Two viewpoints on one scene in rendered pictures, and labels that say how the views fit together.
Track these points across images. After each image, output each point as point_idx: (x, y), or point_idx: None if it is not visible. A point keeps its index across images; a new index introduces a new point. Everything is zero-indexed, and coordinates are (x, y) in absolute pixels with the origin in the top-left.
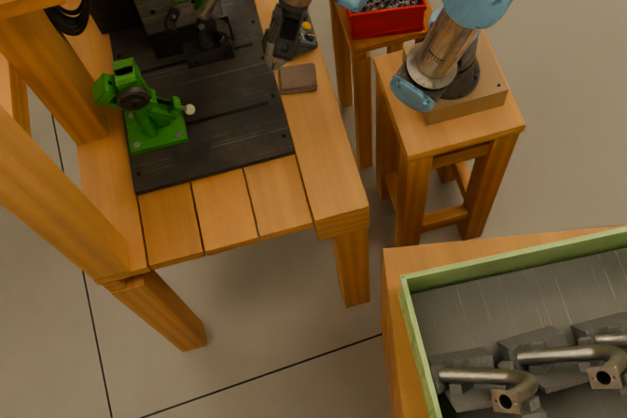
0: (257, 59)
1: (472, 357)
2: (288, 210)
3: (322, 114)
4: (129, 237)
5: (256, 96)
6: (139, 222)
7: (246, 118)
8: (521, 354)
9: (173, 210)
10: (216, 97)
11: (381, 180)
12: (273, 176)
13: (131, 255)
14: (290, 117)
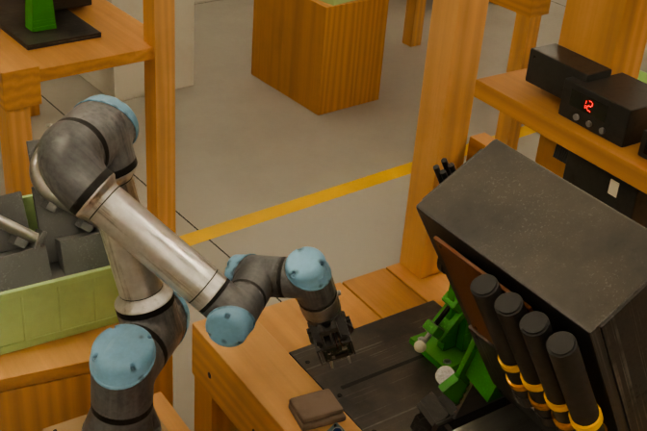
0: (380, 428)
1: (76, 239)
2: (274, 316)
3: (271, 387)
4: (416, 280)
5: (359, 392)
6: (415, 291)
7: (357, 369)
8: (35, 234)
9: (389, 301)
10: (404, 384)
11: None
12: (302, 338)
13: (405, 270)
14: (307, 379)
